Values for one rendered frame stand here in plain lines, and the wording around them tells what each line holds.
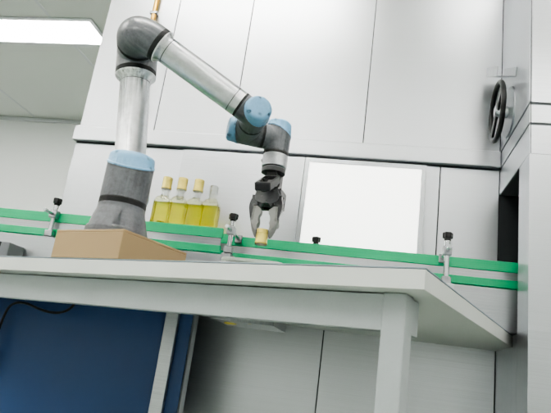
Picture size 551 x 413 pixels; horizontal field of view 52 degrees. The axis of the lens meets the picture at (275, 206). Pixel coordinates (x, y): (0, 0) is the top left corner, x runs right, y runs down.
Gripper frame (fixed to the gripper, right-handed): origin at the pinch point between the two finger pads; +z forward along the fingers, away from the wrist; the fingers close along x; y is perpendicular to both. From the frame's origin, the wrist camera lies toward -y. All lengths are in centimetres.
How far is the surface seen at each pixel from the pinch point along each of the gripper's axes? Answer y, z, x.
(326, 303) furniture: -51, 24, -30
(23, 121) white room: 300, -175, 374
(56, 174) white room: 306, -120, 321
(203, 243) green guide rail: 10.3, 2.3, 21.7
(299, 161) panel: 38, -37, 2
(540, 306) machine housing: 11, 12, -74
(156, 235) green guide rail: 8.9, 1.1, 37.6
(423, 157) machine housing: 43, -42, -42
